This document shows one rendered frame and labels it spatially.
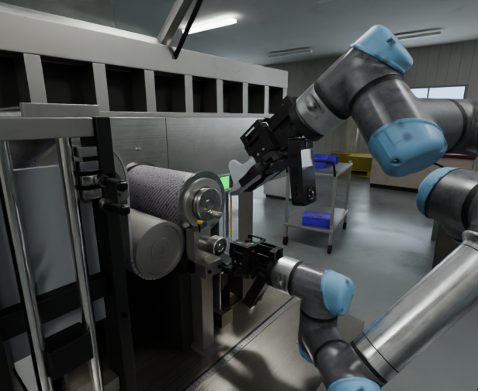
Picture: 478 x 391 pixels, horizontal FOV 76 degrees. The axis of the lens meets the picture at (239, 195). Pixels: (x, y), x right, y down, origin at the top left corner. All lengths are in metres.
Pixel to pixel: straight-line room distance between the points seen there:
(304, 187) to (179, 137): 0.63
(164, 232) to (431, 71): 8.84
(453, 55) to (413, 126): 8.84
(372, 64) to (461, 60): 8.76
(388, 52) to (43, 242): 0.48
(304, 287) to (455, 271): 0.25
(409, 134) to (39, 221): 0.44
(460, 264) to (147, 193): 0.63
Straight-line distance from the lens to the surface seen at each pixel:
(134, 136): 0.97
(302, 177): 0.51
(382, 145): 0.41
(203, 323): 0.76
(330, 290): 0.61
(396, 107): 0.42
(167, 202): 0.70
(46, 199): 0.43
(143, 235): 0.62
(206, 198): 0.68
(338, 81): 0.46
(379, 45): 0.45
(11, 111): 0.57
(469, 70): 9.17
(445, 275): 0.59
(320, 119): 0.48
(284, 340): 0.85
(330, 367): 0.60
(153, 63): 1.03
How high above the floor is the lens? 1.44
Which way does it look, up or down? 14 degrees down
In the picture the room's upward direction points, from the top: straight up
